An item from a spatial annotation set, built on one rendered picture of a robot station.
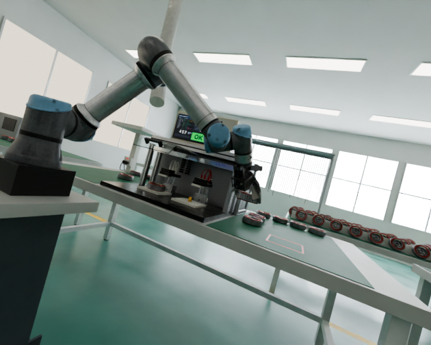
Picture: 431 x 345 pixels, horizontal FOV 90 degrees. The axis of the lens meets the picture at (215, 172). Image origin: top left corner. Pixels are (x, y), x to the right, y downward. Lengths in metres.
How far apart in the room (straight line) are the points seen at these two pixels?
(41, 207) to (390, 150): 7.92
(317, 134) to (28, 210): 7.53
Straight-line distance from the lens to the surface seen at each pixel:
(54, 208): 0.84
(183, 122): 1.49
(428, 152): 8.33
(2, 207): 0.78
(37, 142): 0.89
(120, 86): 0.97
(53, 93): 6.05
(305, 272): 0.87
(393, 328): 0.99
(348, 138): 7.86
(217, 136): 0.70
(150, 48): 0.84
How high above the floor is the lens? 0.96
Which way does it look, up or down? 1 degrees up
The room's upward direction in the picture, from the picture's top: 15 degrees clockwise
